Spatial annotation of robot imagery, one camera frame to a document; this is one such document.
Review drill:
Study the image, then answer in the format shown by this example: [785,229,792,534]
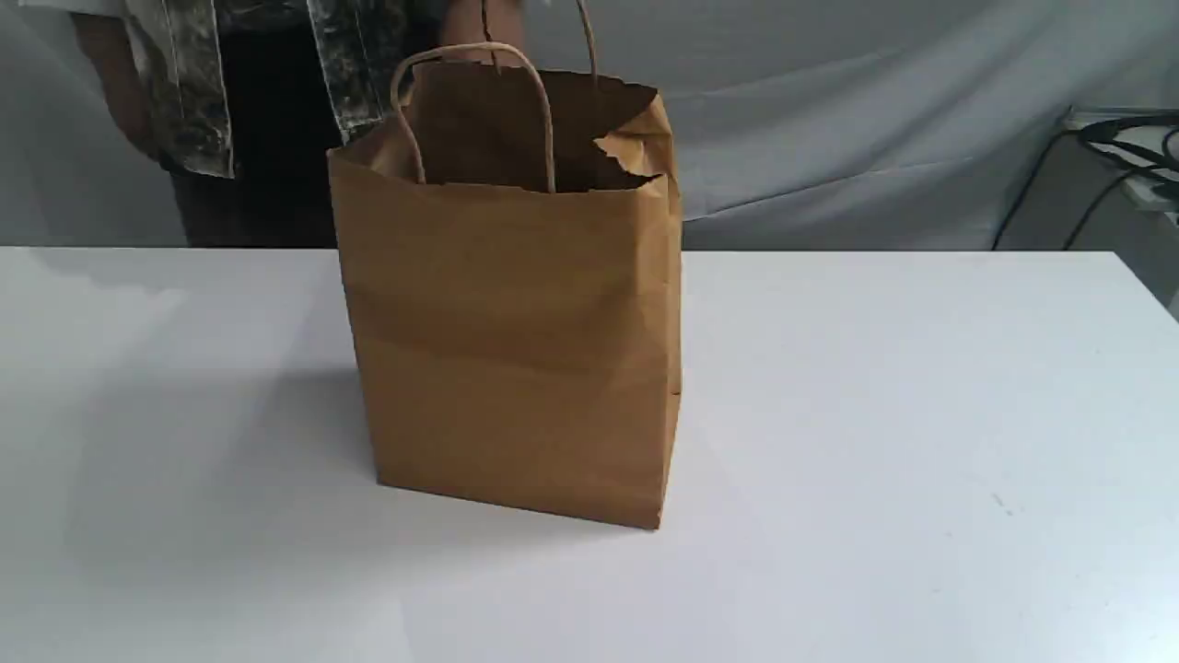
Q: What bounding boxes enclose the black cables on side table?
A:
[990,110,1179,251]

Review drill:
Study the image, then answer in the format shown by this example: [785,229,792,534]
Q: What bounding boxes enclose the brown paper bag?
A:
[328,4,683,531]

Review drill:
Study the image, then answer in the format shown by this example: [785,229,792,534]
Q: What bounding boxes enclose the white backdrop cloth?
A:
[4,1,1175,250]

